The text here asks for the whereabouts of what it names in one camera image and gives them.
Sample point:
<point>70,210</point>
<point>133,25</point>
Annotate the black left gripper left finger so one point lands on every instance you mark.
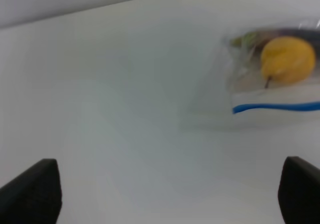
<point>34,196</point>

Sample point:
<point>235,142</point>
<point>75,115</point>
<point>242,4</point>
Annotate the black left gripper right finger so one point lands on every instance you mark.
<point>298,192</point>

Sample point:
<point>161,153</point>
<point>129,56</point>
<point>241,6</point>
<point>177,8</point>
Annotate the clear zip bag blue seal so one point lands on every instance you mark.
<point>233,95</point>

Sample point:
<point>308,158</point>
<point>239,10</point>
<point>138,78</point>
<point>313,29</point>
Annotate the yellow pear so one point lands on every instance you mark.
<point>287,60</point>

